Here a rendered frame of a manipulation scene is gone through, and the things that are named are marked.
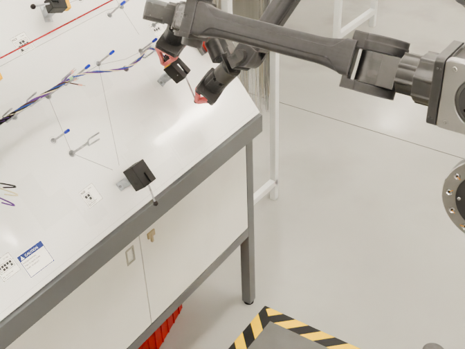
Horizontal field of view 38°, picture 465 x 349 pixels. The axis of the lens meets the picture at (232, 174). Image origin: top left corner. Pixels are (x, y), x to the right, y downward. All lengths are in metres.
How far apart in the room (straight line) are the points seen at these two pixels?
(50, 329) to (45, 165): 0.41
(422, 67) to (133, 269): 1.11
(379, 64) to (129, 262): 1.02
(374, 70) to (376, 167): 2.38
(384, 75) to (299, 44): 0.16
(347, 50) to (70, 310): 1.01
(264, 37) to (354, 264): 1.84
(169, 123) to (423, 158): 1.95
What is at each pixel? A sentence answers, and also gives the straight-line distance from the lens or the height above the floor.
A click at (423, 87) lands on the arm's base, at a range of 1.14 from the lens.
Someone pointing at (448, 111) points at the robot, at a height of 1.42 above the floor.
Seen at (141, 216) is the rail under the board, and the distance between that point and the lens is 1.84.
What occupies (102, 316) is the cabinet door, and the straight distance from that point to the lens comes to 1.95.
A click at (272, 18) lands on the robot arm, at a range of 1.80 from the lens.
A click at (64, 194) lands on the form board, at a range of 1.74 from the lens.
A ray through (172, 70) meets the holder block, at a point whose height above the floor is 1.12.
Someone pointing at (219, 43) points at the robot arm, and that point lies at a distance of 1.88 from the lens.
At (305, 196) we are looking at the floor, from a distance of 3.31.
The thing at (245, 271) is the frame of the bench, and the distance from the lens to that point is 2.64.
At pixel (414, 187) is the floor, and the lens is 3.44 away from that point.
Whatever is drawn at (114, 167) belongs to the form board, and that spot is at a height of 0.97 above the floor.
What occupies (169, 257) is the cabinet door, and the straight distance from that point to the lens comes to 2.10.
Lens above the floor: 1.97
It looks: 35 degrees down
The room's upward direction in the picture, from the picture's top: 2 degrees counter-clockwise
